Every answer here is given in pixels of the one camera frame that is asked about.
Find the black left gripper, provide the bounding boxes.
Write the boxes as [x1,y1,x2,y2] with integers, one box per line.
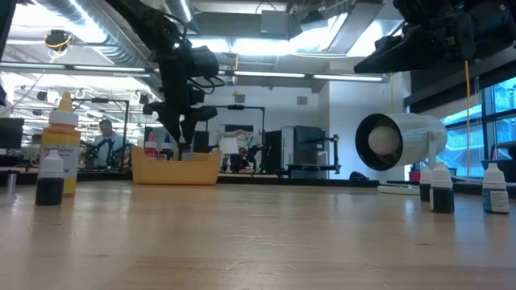
[144,50,218,147]

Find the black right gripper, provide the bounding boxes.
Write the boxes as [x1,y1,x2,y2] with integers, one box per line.
[353,11,479,75]

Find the large blue food coloring bottle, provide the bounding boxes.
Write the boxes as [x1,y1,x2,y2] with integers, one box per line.
[160,134,174,161]

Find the large pink food coloring bottle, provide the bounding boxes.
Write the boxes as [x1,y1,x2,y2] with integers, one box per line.
[144,131,159,161]

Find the large yellow food coloring bottle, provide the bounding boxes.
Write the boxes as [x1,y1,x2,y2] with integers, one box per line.
[40,91,81,198]

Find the small dark food coloring bottle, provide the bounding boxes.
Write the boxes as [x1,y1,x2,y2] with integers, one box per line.
[35,148,65,207]
[418,165,432,203]
[428,162,456,214]

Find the small blue food coloring bottle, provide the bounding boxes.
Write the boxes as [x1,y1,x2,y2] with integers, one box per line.
[481,162,510,214]

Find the small black cabinet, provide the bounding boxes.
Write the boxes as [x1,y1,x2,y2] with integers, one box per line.
[193,130,210,154]

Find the yellow plastic bin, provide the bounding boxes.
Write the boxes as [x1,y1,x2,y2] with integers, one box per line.
[131,145,223,186]

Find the white shade lamp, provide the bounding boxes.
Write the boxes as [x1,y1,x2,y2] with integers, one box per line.
[219,137,239,174]

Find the white draped sheet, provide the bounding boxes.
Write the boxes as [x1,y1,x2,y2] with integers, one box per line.
[235,128,264,162]

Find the person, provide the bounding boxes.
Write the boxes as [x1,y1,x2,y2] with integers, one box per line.
[90,118,126,166]

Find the black monitor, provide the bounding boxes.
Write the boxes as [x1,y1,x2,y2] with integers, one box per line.
[0,117,25,150]
[264,129,283,175]

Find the long ceiling light strip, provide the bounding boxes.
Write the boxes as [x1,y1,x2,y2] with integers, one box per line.
[0,60,390,84]

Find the grey ceiling box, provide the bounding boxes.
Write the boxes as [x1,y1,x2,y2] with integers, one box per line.
[260,8,289,35]

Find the black chair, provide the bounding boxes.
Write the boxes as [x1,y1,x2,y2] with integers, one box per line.
[489,141,516,183]

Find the black gantry frame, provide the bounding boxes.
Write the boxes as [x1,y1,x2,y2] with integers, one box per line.
[71,97,131,162]
[213,103,266,140]

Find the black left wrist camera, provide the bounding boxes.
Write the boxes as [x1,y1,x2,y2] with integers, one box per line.
[187,44,221,81]

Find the black aluminium table frame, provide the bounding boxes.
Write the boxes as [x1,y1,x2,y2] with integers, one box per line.
[0,168,516,199]

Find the yellow extension cable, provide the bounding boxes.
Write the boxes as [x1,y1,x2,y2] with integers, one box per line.
[464,60,472,175]

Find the silver ventilation duct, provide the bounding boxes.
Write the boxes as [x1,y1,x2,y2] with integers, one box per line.
[35,0,162,88]

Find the black ceiling camera yellow cable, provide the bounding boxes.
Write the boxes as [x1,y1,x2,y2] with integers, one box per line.
[43,28,73,52]

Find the grey metal post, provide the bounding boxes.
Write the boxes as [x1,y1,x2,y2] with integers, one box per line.
[6,171,19,195]

